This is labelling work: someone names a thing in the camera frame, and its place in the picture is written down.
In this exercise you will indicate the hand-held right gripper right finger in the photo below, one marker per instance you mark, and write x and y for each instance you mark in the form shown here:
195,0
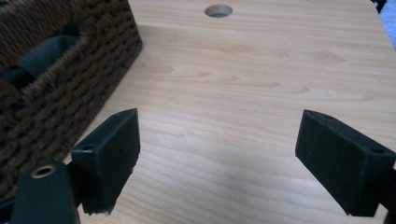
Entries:
339,168

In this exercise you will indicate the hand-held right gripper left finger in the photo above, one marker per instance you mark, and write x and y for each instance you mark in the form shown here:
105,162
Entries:
109,165

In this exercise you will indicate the brown wicker basket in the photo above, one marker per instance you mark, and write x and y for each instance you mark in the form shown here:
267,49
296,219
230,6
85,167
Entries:
62,93

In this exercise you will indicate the dark cloth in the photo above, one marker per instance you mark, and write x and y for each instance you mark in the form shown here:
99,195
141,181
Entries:
43,57

